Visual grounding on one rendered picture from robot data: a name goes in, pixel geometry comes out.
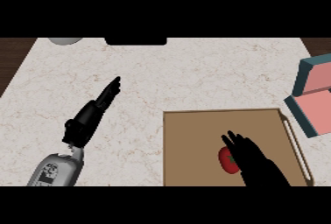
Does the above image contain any red tomato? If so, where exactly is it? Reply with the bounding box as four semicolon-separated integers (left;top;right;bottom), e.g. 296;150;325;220
217;146;240;175

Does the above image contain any pale grey round object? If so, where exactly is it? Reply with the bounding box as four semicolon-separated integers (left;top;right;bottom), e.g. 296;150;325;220
45;38;84;46

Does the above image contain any teal and pink open box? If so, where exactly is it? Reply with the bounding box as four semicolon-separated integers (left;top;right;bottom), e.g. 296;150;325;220
283;52;331;139

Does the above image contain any black rectangular object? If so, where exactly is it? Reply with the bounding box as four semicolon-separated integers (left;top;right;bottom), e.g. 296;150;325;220
104;38;168;46

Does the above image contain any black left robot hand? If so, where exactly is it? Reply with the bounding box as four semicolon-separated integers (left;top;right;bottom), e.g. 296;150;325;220
60;75;122;149

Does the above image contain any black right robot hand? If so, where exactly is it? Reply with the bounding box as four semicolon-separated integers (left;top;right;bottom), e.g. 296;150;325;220
220;129;292;187

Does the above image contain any brown wooden tray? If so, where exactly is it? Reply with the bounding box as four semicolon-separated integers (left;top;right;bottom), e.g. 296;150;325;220
161;108;316;187

